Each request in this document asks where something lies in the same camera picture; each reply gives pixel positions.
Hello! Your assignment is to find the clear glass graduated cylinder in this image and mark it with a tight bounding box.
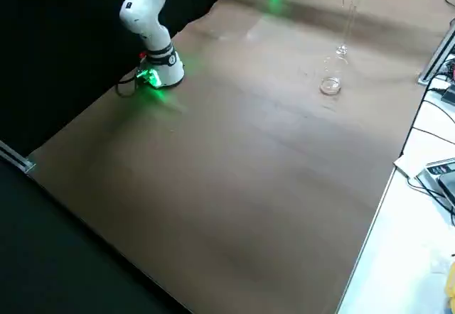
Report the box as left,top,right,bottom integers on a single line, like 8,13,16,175
335,0,358,58

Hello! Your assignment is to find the small black desk device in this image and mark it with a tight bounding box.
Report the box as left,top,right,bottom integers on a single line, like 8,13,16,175
440,85,455,105

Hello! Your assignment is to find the aluminium profile post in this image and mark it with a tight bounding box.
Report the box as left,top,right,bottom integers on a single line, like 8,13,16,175
418,26,455,86
0,139,37,173

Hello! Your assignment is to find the grey desk device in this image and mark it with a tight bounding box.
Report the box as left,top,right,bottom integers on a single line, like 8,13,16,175
415,159,455,210

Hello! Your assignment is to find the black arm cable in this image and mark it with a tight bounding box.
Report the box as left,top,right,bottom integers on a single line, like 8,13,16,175
115,70,150,99

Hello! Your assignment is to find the yellow object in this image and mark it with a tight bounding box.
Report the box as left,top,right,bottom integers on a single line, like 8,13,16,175
442,278,455,314

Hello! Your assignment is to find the clear glass beaker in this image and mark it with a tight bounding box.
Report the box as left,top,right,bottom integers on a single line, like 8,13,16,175
318,55,348,95

